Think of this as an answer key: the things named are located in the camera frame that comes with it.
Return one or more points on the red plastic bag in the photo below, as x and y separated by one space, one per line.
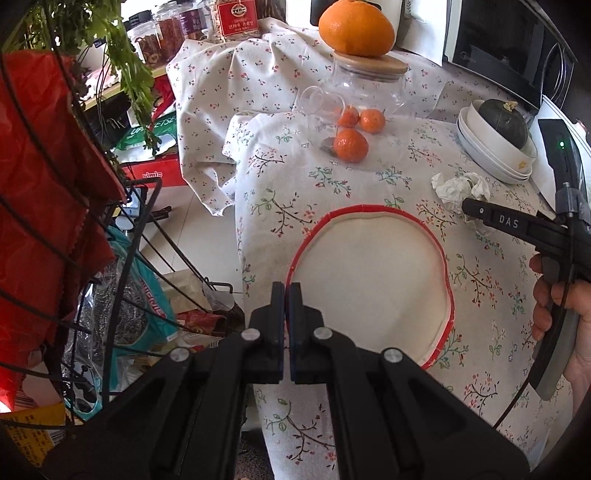
51 175

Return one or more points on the wooden jar lid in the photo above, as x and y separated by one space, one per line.
371 67

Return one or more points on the large orange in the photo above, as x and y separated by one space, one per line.
356 25

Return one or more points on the green plastic bag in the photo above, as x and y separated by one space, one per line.
147 134

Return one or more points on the white tissue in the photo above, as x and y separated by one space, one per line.
457 189

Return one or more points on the green leafy herb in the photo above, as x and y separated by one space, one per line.
124 55

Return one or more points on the dark-lid spice jar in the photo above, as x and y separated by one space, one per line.
144 41
168 25
190 18

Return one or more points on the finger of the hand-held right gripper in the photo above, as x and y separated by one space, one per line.
501 218

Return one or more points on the green squash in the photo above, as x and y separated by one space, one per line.
503 122

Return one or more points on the cherry-print white cloth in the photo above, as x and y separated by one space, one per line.
221 92

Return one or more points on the red box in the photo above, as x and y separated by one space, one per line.
152 170

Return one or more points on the person's right hand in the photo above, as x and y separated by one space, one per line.
579 350

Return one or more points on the red snack packet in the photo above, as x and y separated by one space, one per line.
198 323

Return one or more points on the clear glass cup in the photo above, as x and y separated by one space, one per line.
318 104

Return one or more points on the yellow packet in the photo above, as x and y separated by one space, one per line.
27 429

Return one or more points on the teal steel-scourer packet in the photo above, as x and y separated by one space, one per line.
134 318

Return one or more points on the small mandarin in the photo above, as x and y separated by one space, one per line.
372 121
348 117
351 145

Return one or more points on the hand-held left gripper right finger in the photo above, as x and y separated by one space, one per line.
295 323

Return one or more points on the cream flower-print bowl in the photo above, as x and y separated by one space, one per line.
494 143

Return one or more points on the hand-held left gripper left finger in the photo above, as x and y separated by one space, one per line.
278 323

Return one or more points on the floral tablecloth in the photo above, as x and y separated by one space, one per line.
369 189

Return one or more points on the glass jar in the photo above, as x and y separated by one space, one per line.
369 94

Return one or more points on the white shallow bowl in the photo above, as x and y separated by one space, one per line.
475 147
471 154

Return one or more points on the black microwave oven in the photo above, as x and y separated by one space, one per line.
503 41

